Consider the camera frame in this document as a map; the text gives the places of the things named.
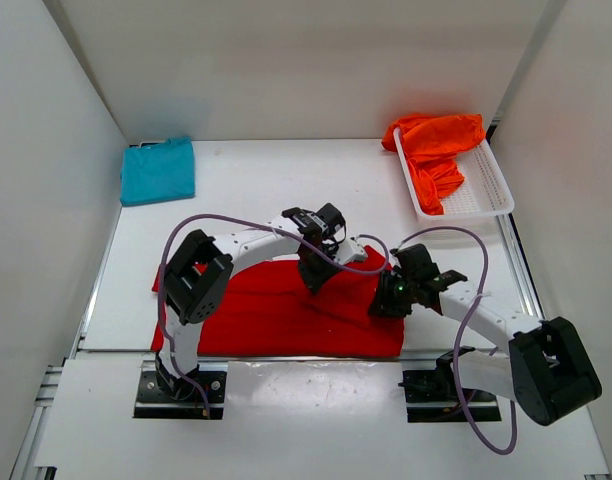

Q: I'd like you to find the red t shirt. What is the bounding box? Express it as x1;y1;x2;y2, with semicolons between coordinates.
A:
150;244;406;359

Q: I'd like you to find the teal t shirt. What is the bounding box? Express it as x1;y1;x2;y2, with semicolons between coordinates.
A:
120;137;195;207

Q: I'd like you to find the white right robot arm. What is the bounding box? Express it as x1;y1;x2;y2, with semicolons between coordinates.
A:
369;244;602;426

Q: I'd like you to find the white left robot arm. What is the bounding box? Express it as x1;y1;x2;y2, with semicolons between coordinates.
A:
155;203;350;400

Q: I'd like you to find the orange t shirt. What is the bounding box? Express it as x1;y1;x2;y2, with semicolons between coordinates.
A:
381;113;485;215

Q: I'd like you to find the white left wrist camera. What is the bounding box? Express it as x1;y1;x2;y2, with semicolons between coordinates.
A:
333;238;368;265

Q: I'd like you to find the white wire rack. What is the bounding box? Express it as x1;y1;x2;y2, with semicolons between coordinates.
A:
393;128;515;241

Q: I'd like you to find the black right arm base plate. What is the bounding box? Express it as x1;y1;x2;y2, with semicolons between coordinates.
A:
398;370;501;423

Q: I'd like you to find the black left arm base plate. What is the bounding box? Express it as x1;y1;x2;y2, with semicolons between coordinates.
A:
133;364;227;420

